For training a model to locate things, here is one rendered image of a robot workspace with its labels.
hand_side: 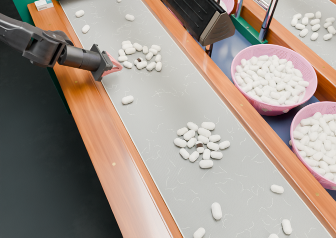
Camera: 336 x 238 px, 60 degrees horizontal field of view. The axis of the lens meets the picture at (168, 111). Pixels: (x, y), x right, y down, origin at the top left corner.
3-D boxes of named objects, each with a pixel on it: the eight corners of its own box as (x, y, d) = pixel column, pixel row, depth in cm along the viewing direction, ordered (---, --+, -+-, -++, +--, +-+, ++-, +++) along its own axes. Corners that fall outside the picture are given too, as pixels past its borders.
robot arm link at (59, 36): (31, 64, 73) (45, 35, 70) (19, 42, 79) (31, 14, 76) (73, 75, 82) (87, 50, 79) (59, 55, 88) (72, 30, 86)
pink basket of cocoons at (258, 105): (281, 139, 89) (292, 122, 81) (210, 94, 99) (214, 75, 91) (319, 88, 100) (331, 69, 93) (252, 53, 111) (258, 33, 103)
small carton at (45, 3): (38, 11, 111) (36, 6, 109) (36, 6, 113) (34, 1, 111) (53, 6, 113) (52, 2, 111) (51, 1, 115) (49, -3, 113)
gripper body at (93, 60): (99, 44, 88) (77, 37, 82) (112, 66, 82) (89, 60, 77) (89, 60, 90) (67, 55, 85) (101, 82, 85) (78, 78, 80)
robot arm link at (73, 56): (57, 67, 76) (65, 49, 74) (49, 54, 80) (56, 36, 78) (81, 72, 81) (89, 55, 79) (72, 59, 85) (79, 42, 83)
